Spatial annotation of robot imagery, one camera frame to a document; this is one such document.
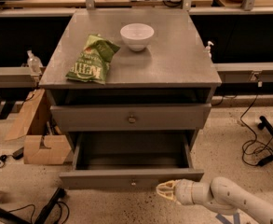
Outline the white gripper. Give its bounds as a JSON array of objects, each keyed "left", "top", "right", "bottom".
[{"left": 156, "top": 179, "right": 193, "bottom": 205}]

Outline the black stand leg bottom left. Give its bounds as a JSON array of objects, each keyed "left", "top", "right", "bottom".
[{"left": 34, "top": 188, "right": 65, "bottom": 224}]

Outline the cardboard box piece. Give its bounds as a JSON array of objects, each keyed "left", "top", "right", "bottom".
[{"left": 24, "top": 135, "right": 73, "bottom": 165}]

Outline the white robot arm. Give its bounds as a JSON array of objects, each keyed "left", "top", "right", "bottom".
[{"left": 156, "top": 176, "right": 273, "bottom": 224}]

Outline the small white pump bottle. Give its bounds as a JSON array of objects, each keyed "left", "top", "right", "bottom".
[{"left": 205, "top": 41, "right": 214, "bottom": 58}]

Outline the white ceramic bowl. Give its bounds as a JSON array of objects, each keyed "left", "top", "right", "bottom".
[{"left": 120, "top": 23, "right": 155, "bottom": 51}]

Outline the clear sanitizer bottle left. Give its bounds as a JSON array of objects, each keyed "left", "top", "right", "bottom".
[{"left": 27, "top": 50, "right": 43, "bottom": 74}]

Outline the grey drawer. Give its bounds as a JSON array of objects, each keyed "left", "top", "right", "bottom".
[
  {"left": 50, "top": 104, "right": 211, "bottom": 132},
  {"left": 60, "top": 131, "right": 204, "bottom": 189}
]

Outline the grey top drawer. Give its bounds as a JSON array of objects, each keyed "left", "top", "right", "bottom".
[{"left": 50, "top": 104, "right": 211, "bottom": 132}]

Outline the leaning cardboard sheet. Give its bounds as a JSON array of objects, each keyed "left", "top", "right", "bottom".
[{"left": 6, "top": 89, "right": 48, "bottom": 140}]

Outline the grey wooden drawer cabinet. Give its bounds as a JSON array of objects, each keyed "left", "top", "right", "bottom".
[{"left": 40, "top": 8, "right": 221, "bottom": 143}]

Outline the black chair base leg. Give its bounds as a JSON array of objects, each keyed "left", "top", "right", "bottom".
[{"left": 257, "top": 116, "right": 273, "bottom": 137}]

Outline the green kettle chips bag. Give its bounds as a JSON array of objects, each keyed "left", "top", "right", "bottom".
[{"left": 66, "top": 35, "right": 120, "bottom": 84}]

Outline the black power adapter with cable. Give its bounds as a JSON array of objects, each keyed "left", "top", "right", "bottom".
[{"left": 239, "top": 93, "right": 273, "bottom": 168}]

